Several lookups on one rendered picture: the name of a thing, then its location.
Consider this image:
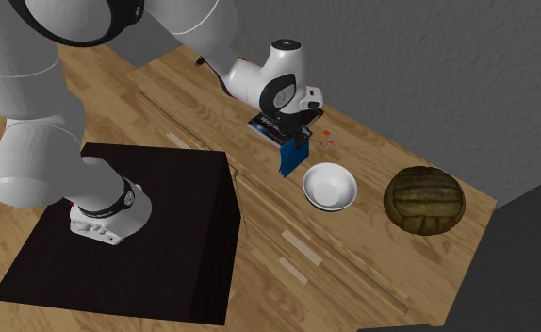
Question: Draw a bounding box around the white bowl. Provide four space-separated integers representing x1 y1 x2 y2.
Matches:
302 161 359 213

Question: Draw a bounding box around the brown leather ball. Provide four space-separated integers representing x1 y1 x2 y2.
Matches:
382 165 467 237

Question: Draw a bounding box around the small orange and clear object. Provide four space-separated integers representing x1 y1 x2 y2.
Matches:
316 128 340 151

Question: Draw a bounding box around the dark robot stand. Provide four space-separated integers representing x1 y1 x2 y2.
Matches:
0 141 242 327

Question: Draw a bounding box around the dark book with pale lettering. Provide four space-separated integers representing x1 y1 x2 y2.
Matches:
246 111 285 149

